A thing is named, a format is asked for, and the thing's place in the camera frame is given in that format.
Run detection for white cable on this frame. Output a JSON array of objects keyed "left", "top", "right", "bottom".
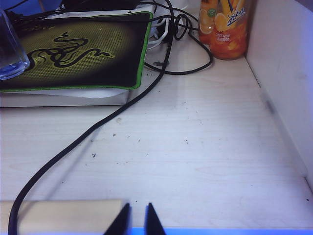
[{"left": 146, "top": 16, "right": 172, "bottom": 51}]

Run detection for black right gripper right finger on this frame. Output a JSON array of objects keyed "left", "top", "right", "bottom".
[{"left": 144, "top": 203, "right": 167, "bottom": 235}]

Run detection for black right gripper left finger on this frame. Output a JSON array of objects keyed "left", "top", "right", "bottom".
[{"left": 104, "top": 203, "right": 131, "bottom": 235}]

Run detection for black power adapter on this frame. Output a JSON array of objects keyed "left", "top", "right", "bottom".
[{"left": 60, "top": 0, "right": 141, "bottom": 12}]

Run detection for thin black cable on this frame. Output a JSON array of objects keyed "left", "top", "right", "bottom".
[{"left": 144, "top": 6, "right": 214, "bottom": 75}]

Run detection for large orange iced tea bottle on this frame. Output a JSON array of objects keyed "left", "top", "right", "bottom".
[{"left": 209, "top": 0, "right": 249, "bottom": 61}]

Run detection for black green snake mouse pad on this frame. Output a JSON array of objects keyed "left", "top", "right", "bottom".
[{"left": 0, "top": 11, "right": 154, "bottom": 93}]

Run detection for clear mineral water bottle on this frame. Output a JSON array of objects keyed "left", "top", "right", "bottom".
[{"left": 0, "top": 9, "right": 30, "bottom": 81}]

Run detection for thick black cable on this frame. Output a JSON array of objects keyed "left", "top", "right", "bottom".
[{"left": 8, "top": 0, "right": 177, "bottom": 235}]

